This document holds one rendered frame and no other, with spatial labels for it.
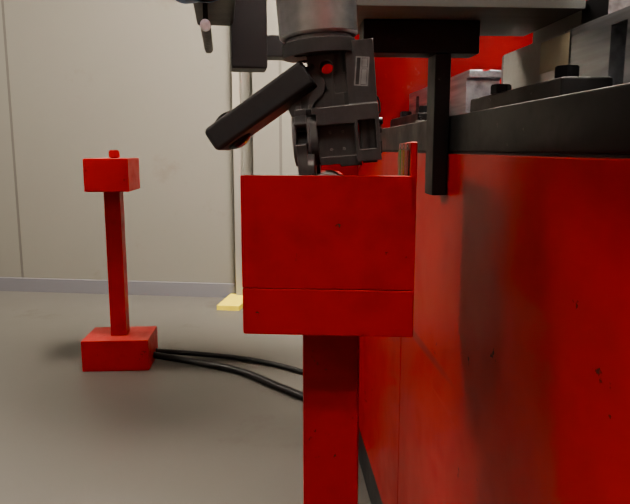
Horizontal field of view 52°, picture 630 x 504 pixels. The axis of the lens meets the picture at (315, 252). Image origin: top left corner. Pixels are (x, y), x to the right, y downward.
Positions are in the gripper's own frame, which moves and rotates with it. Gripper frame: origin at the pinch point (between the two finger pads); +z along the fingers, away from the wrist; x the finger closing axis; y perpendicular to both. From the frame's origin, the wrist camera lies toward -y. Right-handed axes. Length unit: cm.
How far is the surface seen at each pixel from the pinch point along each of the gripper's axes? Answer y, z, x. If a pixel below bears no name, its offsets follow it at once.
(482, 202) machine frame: 17.7, -3.1, 6.1
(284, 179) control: -1.8, -7.6, -4.9
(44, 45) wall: -167, -82, 295
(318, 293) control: 0.4, 3.2, -4.9
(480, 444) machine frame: 15.9, 22.9, 3.5
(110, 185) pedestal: -87, -5, 164
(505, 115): 19.2, -11.7, 0.4
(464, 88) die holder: 24, -19, 56
